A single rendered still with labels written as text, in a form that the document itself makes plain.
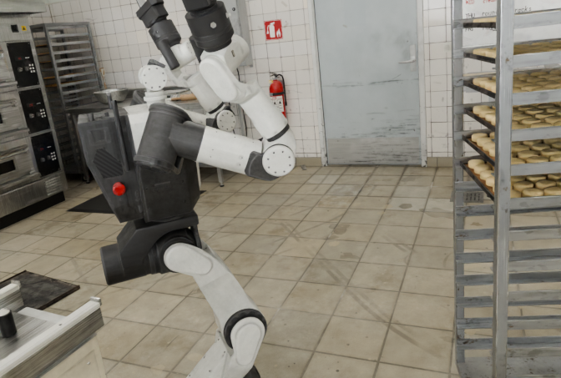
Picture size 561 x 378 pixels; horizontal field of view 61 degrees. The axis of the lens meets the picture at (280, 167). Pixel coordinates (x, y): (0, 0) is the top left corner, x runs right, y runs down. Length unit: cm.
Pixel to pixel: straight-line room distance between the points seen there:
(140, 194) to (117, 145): 14
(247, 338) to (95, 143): 75
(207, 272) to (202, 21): 74
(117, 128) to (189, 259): 43
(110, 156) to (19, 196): 386
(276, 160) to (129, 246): 51
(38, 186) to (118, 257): 387
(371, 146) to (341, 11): 139
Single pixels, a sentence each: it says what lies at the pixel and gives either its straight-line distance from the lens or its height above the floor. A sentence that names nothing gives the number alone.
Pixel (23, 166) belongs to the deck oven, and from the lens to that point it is 512.
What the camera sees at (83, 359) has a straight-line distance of 121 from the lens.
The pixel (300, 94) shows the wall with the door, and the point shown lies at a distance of 516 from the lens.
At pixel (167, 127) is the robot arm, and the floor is 127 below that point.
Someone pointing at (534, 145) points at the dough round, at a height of 106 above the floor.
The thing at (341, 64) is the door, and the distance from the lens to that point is 501.
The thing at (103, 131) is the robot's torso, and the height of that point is 126.
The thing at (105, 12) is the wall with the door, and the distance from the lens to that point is 636.
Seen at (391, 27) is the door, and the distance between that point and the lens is 489.
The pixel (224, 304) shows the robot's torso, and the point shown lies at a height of 66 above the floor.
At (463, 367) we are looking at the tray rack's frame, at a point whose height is 15.
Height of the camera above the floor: 145
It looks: 16 degrees down
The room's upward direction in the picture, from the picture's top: 6 degrees counter-clockwise
